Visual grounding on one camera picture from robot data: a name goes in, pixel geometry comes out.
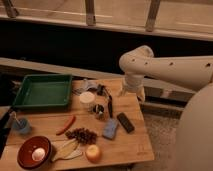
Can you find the black handled tool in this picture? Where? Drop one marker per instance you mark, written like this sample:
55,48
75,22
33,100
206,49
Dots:
110,109

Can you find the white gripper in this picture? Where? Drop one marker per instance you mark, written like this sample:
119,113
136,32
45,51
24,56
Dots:
133,84

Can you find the small dark binder clip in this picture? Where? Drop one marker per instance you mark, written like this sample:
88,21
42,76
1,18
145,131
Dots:
100,90

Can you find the white paper cup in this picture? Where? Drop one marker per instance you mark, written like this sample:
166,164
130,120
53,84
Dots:
87,100

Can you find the black rectangular block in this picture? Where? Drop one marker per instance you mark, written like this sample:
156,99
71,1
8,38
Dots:
125,122

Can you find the dark grape bunch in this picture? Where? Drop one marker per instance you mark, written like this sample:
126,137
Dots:
82,135

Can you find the brown bowl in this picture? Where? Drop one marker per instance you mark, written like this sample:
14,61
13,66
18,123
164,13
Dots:
24,157

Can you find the blue sponge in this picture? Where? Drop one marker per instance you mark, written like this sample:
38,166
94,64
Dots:
110,128

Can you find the blue cup with utensil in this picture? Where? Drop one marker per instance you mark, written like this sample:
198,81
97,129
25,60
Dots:
20,125

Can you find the wooden cutting board table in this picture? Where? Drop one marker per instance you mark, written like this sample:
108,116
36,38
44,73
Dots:
124,149

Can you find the white egg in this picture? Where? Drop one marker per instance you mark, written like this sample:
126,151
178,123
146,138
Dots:
38,154

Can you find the yellow apple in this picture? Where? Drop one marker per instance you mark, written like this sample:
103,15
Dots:
93,153

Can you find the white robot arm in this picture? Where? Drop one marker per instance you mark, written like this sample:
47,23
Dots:
191,72

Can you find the red chili pepper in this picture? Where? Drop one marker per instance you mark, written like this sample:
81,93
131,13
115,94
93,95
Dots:
67,125

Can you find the green plastic tray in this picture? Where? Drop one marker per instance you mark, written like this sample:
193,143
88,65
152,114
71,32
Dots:
43,91

